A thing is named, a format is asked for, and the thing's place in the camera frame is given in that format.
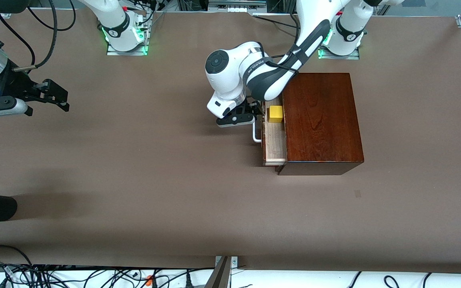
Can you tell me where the yellow block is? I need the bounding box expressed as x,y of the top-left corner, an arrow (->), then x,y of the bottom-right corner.
268,106 -> 284,123

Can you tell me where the light wood drawer white handle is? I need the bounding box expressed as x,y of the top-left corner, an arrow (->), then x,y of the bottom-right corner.
253,100 -> 287,166

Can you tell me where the dark brown wooden cabinet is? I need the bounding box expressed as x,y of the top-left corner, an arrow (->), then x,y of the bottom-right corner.
277,73 -> 365,176

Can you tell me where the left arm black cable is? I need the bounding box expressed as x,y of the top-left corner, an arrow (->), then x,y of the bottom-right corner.
265,12 -> 300,74

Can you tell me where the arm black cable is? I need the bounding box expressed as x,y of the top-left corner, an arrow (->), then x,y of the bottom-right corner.
12,0 -> 59,72
265,12 -> 300,74

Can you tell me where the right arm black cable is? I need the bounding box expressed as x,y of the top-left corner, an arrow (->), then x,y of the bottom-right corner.
12,0 -> 59,72

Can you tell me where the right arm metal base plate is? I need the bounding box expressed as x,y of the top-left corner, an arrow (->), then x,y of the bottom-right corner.
106,40 -> 149,56

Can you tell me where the black cable across table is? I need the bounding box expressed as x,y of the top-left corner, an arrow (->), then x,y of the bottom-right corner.
253,14 -> 297,29

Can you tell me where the silver aluminium rail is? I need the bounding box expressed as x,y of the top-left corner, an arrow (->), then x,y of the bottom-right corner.
208,0 -> 267,8

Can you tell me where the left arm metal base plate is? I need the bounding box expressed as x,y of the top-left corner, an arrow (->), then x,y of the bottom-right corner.
319,47 -> 360,60

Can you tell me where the silver metal bracket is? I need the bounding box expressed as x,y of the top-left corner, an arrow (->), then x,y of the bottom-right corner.
215,256 -> 238,269

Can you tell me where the looped black cable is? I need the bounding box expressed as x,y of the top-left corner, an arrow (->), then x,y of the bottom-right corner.
0,245 -> 34,268

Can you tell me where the dark grey metal post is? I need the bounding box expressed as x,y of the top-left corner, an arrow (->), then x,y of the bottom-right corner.
204,256 -> 231,288

